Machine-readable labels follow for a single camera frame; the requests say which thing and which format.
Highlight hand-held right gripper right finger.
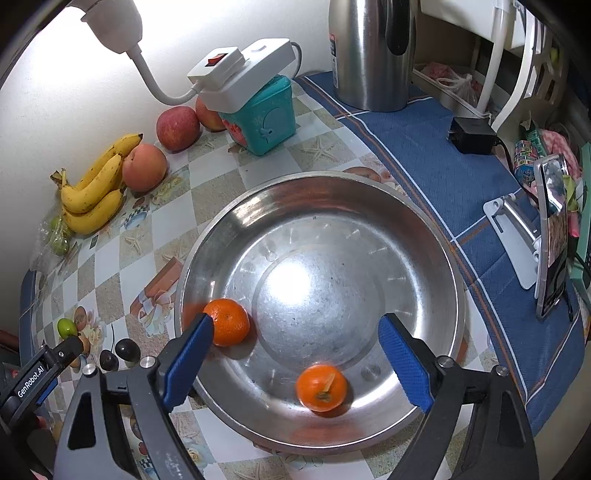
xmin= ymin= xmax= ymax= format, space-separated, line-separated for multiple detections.
xmin=378 ymin=313 xmax=541 ymax=480

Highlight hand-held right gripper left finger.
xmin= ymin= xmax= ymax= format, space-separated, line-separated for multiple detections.
xmin=54 ymin=313 xmax=216 ymax=480

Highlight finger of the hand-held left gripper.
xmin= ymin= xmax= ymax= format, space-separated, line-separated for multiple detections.
xmin=45 ymin=335 xmax=87 ymax=371

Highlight dark cherry with stem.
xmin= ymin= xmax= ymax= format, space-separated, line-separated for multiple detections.
xmin=99 ymin=323 xmax=120 ymax=371

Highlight dark purple plum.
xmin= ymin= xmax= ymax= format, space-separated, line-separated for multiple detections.
xmin=115 ymin=338 xmax=140 ymax=361

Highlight orange tangerine with stem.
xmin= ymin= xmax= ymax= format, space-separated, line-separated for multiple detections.
xmin=295 ymin=364 xmax=348 ymax=412

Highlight stainless steel bowl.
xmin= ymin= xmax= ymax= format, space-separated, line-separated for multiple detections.
xmin=174 ymin=172 xmax=466 ymax=455

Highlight checkered printed table cover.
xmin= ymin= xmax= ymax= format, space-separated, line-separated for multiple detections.
xmin=23 ymin=83 xmax=499 ymax=480

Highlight bag of green fruit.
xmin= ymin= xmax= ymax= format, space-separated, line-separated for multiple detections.
xmin=39 ymin=215 xmax=77 ymax=257

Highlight bunch of yellow bananas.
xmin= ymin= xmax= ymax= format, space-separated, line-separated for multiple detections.
xmin=51 ymin=133 xmax=144 ymax=235

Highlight white phone stand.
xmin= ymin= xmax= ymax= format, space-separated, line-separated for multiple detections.
xmin=483 ymin=194 xmax=542 ymax=291

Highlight blue tablecloth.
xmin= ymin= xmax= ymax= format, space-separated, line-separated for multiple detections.
xmin=295 ymin=71 xmax=587 ymax=437

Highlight pale orange peach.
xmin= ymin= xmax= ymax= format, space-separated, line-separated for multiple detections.
xmin=122 ymin=143 xmax=168 ymax=193

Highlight tablet on white stand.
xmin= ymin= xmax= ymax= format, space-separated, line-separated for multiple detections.
xmin=534 ymin=154 xmax=571 ymax=321

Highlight red apple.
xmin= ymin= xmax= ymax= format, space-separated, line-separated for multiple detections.
xmin=156 ymin=106 xmax=202 ymax=152
xmin=195 ymin=96 xmax=227 ymax=133

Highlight colourful patterned box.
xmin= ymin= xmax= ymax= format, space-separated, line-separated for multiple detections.
xmin=514 ymin=138 xmax=546 ymax=190

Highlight black power adapter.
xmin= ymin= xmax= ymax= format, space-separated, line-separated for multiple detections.
xmin=447 ymin=117 xmax=497 ymax=154

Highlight teal plastic box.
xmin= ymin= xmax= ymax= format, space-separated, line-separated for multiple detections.
xmin=218 ymin=76 xmax=296 ymax=156

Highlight colourful snack packets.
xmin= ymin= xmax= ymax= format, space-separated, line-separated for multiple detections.
xmin=540 ymin=129 xmax=583 ymax=238

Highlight pink plastic bag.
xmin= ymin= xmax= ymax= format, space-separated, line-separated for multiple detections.
xmin=418 ymin=62 xmax=482 ymax=105

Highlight white gooseneck lamp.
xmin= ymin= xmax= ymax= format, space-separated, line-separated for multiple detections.
xmin=69 ymin=0 xmax=245 ymax=104

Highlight white power strip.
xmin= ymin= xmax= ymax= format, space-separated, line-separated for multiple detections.
xmin=196 ymin=39 xmax=296 ymax=112

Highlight white plastic rack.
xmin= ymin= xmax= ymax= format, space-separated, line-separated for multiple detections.
xmin=411 ymin=0 xmax=570 ymax=134

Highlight stainless steel kettle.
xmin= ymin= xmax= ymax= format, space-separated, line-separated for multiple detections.
xmin=329 ymin=0 xmax=419 ymax=112

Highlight black adapter cable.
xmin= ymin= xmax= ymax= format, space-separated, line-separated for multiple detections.
xmin=493 ymin=137 xmax=517 ymax=172

